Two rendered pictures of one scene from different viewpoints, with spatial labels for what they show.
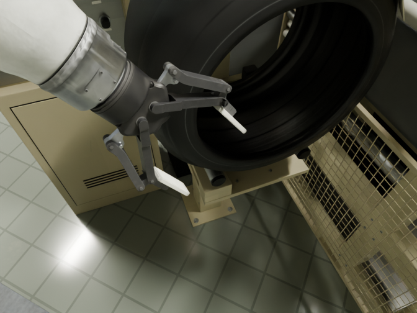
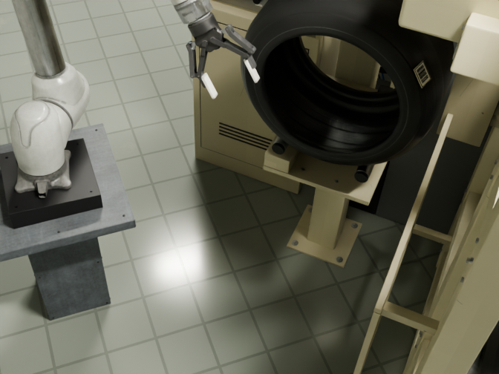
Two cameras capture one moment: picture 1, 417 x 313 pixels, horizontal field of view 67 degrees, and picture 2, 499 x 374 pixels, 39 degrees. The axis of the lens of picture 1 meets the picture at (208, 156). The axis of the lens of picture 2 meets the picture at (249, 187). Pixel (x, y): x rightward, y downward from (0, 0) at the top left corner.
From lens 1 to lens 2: 151 cm
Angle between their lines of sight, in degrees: 27
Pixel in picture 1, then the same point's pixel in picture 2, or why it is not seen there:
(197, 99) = (234, 47)
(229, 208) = (338, 257)
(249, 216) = (353, 282)
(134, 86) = (204, 24)
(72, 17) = not seen: outside the picture
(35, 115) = not seen: hidden behind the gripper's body
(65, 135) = (226, 65)
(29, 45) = not seen: outside the picture
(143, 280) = (201, 251)
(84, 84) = (185, 12)
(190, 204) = (305, 225)
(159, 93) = (217, 34)
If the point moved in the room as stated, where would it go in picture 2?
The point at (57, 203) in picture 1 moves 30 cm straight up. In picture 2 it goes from (188, 136) to (187, 91)
